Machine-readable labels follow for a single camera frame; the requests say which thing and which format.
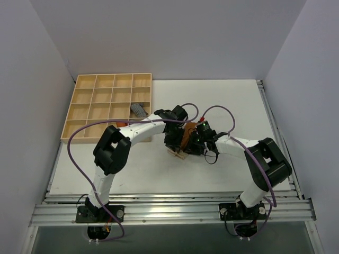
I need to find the brown underwear cream waistband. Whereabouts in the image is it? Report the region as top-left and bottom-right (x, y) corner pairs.
(166, 122), (198, 159)

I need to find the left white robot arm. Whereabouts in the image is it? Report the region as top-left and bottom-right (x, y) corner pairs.
(85, 105), (188, 222)

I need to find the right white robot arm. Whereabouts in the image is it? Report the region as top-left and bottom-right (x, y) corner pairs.
(182, 129), (292, 219)

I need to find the grey rolled sock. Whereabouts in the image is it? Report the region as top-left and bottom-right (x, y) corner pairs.
(130, 102), (148, 118)

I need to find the orange rolled item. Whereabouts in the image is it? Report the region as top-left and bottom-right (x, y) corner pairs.
(116, 122), (128, 127)

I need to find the wooden compartment tray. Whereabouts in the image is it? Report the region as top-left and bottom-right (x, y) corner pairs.
(61, 73), (153, 143)

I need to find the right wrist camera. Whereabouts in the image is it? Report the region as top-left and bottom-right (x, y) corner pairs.
(195, 117), (216, 139)

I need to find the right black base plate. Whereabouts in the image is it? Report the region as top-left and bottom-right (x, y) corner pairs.
(218, 203), (267, 221)

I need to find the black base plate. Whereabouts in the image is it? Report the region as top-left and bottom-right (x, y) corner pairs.
(218, 203), (267, 221)
(75, 205), (125, 223)

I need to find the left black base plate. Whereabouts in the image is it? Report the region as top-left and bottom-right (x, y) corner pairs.
(75, 205), (125, 223)

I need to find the aluminium rail frame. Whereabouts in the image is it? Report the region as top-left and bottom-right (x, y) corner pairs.
(21, 79), (326, 254)

